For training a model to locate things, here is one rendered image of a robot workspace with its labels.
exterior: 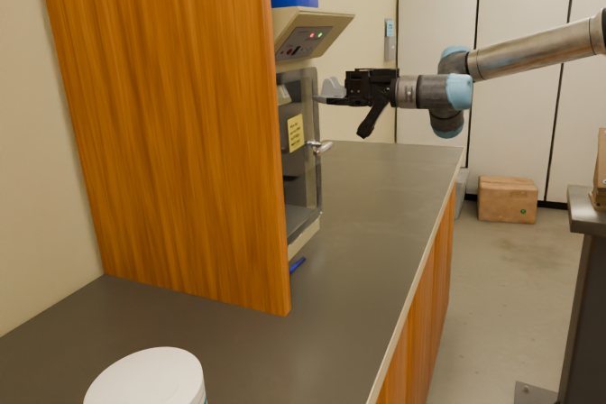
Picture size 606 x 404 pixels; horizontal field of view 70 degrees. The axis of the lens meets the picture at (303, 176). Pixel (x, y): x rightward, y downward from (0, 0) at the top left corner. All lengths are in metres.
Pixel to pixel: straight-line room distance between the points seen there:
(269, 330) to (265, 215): 0.22
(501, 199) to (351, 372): 3.01
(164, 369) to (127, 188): 0.50
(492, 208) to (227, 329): 3.03
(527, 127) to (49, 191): 3.46
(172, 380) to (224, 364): 0.25
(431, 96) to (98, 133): 0.71
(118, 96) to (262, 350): 0.56
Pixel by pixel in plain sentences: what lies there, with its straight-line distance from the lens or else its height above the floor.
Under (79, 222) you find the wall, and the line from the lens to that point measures 1.14.
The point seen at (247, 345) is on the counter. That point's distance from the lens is 0.84.
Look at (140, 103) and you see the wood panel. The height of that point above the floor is 1.35.
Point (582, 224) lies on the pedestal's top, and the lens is 1.43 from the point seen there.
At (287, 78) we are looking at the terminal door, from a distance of 0.97.
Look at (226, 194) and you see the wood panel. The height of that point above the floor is 1.18.
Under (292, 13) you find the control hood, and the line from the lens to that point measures 0.79.
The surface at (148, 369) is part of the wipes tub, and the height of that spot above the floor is 1.09.
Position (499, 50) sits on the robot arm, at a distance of 1.09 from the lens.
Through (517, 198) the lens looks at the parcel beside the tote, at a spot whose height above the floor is 0.21.
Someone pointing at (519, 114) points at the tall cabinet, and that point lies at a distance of 3.89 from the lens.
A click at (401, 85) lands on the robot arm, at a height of 1.35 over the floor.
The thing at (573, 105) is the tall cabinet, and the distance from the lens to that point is 3.90.
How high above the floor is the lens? 1.46
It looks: 18 degrees down
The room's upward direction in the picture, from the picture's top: 3 degrees counter-clockwise
